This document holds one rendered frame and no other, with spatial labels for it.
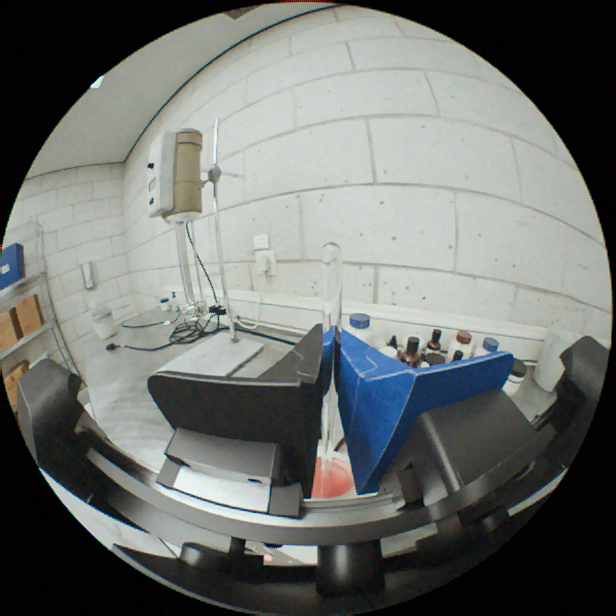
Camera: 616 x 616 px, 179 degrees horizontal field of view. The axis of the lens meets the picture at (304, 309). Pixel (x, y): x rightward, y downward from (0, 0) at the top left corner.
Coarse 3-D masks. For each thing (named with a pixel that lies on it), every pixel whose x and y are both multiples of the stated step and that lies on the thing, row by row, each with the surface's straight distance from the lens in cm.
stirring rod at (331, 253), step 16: (336, 256) 5; (336, 272) 5; (336, 288) 5; (336, 304) 6; (336, 320) 6; (336, 336) 6; (336, 352) 6; (336, 368) 7; (336, 384) 7; (336, 400) 8
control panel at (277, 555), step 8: (248, 544) 25; (256, 544) 25; (256, 552) 25; (264, 552) 25; (272, 552) 24; (280, 552) 24; (272, 560) 25; (280, 560) 24; (288, 560) 24; (296, 560) 24
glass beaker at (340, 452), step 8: (320, 432) 17; (336, 432) 17; (320, 440) 18; (336, 440) 18; (344, 440) 17; (320, 448) 19; (336, 448) 19; (344, 448) 18; (336, 456) 20; (344, 456) 20; (352, 488) 14; (312, 496) 14; (336, 496) 14; (344, 496) 15; (352, 496) 19
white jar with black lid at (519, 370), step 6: (516, 360) 58; (516, 366) 55; (522, 366) 57; (516, 372) 54; (522, 372) 54; (510, 378) 54; (516, 378) 55; (522, 378) 56; (510, 384) 55; (516, 384) 56; (504, 390) 56; (510, 390) 56; (516, 390) 58
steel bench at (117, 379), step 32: (128, 320) 132; (160, 320) 108; (192, 320) 94; (96, 352) 103; (128, 352) 85; (160, 352) 74; (96, 384) 76; (128, 384) 65; (96, 416) 62; (128, 416) 54; (160, 416) 48; (128, 448) 47; (160, 448) 43; (512, 512) 42; (384, 544) 31
